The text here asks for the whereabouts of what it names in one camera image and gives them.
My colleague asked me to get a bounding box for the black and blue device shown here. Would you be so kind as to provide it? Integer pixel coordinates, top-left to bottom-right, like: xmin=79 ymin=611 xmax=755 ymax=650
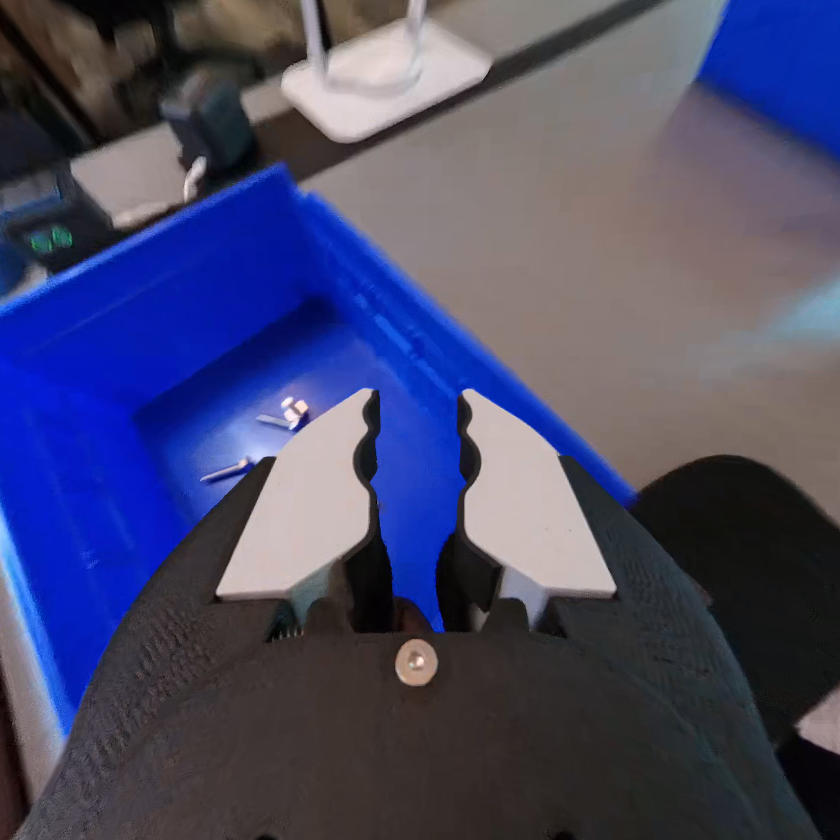
xmin=0 ymin=163 xmax=115 ymax=273

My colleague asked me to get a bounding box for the grey tool case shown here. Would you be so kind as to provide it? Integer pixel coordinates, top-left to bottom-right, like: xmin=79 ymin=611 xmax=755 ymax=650
xmin=159 ymin=71 xmax=258 ymax=179

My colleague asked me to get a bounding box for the long thin silver bolt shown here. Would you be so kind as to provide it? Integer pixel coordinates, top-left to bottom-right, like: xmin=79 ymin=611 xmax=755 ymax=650
xmin=200 ymin=453 xmax=258 ymax=485

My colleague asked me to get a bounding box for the person's left hand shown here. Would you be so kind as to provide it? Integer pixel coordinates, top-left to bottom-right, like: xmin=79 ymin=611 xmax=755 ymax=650
xmin=393 ymin=598 xmax=437 ymax=634

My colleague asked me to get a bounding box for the white sign stand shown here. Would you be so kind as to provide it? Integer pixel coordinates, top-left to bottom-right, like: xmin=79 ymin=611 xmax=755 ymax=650
xmin=280 ymin=0 xmax=496 ymax=144

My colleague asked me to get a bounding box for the blue plastic bin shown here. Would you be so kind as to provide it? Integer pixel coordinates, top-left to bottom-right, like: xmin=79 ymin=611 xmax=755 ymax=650
xmin=696 ymin=0 xmax=840 ymax=168
xmin=0 ymin=162 xmax=640 ymax=739

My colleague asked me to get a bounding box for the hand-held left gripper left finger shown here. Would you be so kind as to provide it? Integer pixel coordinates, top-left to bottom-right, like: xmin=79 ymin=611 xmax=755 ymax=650
xmin=214 ymin=388 xmax=395 ymax=634

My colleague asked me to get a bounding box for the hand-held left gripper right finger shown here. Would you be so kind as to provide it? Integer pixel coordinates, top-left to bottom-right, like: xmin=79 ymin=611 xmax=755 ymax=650
xmin=440 ymin=388 xmax=618 ymax=634

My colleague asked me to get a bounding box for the white cable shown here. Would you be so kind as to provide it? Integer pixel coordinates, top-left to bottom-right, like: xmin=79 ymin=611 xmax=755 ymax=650
xmin=112 ymin=155 xmax=211 ymax=232

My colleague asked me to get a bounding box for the black round cushion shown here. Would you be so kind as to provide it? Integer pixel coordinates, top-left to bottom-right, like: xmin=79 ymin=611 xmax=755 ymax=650
xmin=636 ymin=453 xmax=840 ymax=752

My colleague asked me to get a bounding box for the silver hex bolt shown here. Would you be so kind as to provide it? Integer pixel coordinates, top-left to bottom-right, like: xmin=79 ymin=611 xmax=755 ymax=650
xmin=256 ymin=393 xmax=313 ymax=434

